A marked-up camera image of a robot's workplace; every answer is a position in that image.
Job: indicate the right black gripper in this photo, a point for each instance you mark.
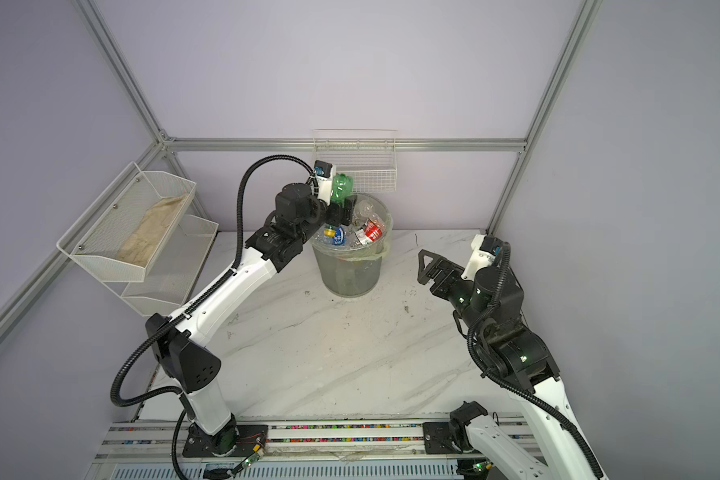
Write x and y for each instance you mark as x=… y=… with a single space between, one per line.
x=447 y=271

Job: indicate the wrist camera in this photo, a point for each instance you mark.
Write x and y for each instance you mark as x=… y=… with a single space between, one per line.
x=324 y=173
x=484 y=251

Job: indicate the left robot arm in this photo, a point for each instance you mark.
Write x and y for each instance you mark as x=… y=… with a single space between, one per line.
x=300 y=210

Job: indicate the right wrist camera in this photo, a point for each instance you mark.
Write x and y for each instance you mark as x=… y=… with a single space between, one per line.
x=484 y=251

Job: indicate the white wire wall basket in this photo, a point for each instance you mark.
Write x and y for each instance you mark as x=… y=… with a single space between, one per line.
x=369 y=156

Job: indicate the aluminium front rail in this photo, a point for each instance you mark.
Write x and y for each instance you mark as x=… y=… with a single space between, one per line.
x=303 y=449

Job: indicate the lower white mesh shelf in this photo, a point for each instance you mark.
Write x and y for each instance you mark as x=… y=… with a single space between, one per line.
x=171 y=280

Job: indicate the green soda bottle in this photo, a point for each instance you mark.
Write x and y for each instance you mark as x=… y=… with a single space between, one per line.
x=342 y=188

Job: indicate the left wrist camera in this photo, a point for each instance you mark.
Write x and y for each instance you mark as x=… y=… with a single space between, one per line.
x=324 y=173

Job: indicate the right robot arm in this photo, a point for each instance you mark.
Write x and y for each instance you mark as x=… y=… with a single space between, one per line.
x=487 y=300

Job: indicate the grey mesh waste bin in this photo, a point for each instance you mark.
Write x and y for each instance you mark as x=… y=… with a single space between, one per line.
x=346 y=278

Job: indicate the red cap crushed bottle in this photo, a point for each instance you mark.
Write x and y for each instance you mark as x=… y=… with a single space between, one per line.
x=371 y=230

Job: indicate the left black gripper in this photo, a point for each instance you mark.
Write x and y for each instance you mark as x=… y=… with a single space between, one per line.
x=335 y=208

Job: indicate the blue label front bottle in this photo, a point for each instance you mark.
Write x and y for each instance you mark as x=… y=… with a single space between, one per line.
x=334 y=236

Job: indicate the white mesh shelf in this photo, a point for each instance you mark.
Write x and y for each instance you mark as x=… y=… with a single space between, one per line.
x=171 y=280
x=120 y=237

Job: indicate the upper white mesh shelf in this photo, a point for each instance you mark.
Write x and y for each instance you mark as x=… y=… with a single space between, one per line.
x=120 y=237

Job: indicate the green plastic bin liner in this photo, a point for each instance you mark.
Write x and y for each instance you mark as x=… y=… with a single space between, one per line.
x=353 y=251

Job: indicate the yellow cap clear bottle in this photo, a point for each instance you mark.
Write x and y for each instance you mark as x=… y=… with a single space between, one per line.
x=363 y=210

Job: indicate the beige cloth in shelf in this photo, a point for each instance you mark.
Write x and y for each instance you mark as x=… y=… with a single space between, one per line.
x=142 y=244

